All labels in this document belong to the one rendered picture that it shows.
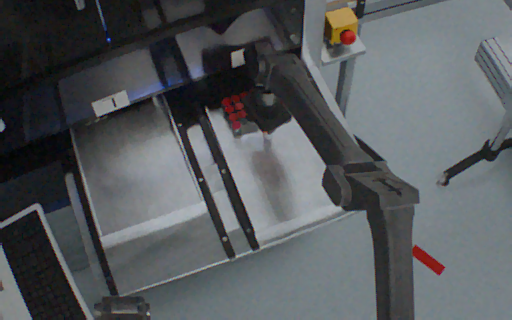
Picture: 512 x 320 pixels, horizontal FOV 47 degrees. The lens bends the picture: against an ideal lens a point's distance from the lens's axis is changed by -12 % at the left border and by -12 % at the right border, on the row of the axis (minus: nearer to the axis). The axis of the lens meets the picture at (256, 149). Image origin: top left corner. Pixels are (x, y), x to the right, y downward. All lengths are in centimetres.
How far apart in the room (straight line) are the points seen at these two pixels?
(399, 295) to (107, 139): 91
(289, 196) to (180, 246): 27
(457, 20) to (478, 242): 111
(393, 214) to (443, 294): 149
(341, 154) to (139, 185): 63
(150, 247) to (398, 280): 70
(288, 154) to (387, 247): 65
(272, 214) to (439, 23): 175
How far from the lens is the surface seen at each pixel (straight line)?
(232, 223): 148
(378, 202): 93
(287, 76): 122
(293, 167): 153
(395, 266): 95
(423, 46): 291
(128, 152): 158
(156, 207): 151
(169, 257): 147
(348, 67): 207
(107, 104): 149
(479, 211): 257
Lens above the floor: 226
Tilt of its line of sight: 63 degrees down
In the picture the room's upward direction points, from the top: 2 degrees counter-clockwise
